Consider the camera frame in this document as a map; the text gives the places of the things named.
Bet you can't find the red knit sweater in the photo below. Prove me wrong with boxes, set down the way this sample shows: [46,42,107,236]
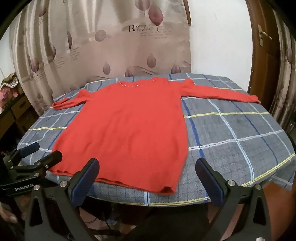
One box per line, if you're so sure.
[52,77,261,195]

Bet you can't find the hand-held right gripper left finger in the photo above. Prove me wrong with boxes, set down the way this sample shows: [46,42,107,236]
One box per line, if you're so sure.
[24,158,100,241]

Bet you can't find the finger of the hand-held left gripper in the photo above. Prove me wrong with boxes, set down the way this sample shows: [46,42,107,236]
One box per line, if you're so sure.
[14,151,63,180]
[3,142,40,167]

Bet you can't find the wooden frame strip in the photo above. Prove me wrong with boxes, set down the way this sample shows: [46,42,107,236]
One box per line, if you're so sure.
[183,0,192,26]

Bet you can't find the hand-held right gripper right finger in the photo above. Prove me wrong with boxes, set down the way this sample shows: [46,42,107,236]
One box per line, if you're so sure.
[195,158,271,241]

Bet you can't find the floral cloth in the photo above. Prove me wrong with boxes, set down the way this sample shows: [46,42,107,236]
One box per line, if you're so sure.
[0,72,20,102]

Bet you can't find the grey plaid cloth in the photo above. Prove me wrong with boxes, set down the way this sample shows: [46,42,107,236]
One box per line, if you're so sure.
[17,72,296,207]

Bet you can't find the brown wooden cabinet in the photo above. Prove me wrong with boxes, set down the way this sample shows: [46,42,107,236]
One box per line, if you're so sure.
[0,93,35,139]

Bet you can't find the person's left hand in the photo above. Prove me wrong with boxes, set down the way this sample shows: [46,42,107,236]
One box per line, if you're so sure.
[0,200,18,224]

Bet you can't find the leaf print curtain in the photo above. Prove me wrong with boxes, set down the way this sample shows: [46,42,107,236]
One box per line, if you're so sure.
[9,0,192,116]

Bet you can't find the metal door handle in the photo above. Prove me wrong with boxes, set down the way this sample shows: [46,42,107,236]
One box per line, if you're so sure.
[258,24,272,47]

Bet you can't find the brown wooden door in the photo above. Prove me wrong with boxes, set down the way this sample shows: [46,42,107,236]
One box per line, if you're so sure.
[245,0,281,109]

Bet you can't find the patterned side curtain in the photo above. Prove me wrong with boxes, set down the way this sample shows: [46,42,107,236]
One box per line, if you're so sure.
[269,9,296,135]

